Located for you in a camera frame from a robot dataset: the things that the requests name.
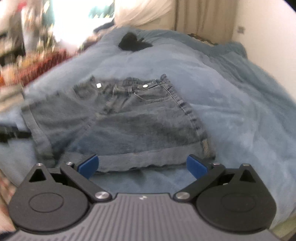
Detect blue denim shorts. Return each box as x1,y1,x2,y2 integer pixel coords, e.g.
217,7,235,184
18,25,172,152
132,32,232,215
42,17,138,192
22,75,215,172

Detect red patterned tablecloth table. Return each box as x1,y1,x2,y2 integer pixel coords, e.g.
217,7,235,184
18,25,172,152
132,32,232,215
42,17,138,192
1,49,75,87

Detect black garment on bed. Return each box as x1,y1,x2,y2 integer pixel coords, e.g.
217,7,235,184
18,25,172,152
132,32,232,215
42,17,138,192
118,32,153,52

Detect beige curtain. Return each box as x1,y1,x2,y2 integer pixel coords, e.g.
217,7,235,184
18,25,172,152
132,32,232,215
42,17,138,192
174,0,238,44

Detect white sheer curtain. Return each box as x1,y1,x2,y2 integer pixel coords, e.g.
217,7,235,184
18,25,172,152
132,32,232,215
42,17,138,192
114,0,176,30

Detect wall outlet plate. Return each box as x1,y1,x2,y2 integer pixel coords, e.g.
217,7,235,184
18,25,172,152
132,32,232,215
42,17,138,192
237,26,245,34

